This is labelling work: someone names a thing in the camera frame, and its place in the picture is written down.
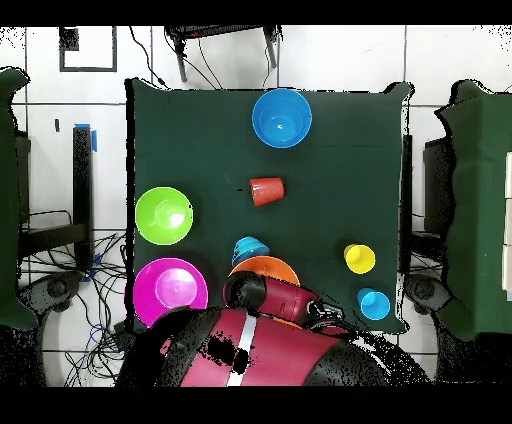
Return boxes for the black stool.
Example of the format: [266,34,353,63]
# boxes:
[164,25,283,84]

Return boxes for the green cloth covered side table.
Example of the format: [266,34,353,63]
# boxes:
[435,79,512,341]
[0,66,39,332]

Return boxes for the lime green plastic bowl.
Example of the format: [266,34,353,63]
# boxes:
[134,186,195,246]

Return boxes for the black power brick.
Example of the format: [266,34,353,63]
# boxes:
[111,320,139,349]

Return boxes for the light blue plastic cup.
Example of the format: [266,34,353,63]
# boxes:
[356,287,392,322]

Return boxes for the white boxes stack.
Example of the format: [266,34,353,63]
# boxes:
[501,150,512,302]

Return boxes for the dark green tablecloth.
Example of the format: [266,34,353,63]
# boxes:
[124,77,415,335]

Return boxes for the small cyan plastic bowl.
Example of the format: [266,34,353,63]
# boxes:
[231,236,272,268]

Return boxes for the black metal table frame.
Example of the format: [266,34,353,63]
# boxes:
[17,125,95,273]
[400,133,455,277]

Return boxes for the yellow plastic cup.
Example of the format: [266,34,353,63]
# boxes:
[342,243,377,276]

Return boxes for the large blue plastic bowl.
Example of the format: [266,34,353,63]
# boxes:
[251,87,313,150]

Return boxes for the blue tape strip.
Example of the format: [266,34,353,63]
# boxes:
[73,122,98,153]

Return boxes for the gray pedestal foot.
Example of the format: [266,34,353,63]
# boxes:
[403,273,455,317]
[17,270,84,317]

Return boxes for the orange plastic bowl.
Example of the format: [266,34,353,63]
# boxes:
[228,255,304,330]

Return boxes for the red-orange plastic cup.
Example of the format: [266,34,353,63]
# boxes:
[249,176,286,208]

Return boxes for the tangle of floor cables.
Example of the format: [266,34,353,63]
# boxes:
[19,209,133,387]

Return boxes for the magenta pink plastic bowl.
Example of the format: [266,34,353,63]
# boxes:
[132,256,210,329]

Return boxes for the black square floor frame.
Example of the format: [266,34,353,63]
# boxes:
[58,26,118,73]

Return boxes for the black cable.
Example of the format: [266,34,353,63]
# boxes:
[128,26,170,90]

